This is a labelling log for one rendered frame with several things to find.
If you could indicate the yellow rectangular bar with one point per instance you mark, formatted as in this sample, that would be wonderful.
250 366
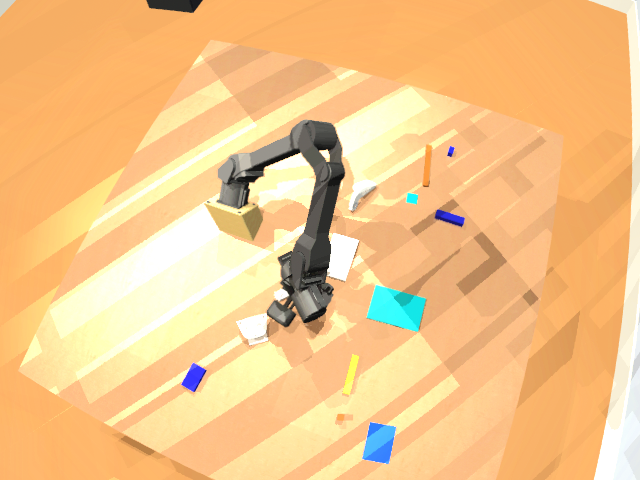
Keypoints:
351 373

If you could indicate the orange long thin bar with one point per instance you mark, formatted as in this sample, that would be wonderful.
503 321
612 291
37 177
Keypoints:
427 165

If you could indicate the cyan flat rectangular plate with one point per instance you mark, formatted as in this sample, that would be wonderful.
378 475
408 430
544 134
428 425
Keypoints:
396 308

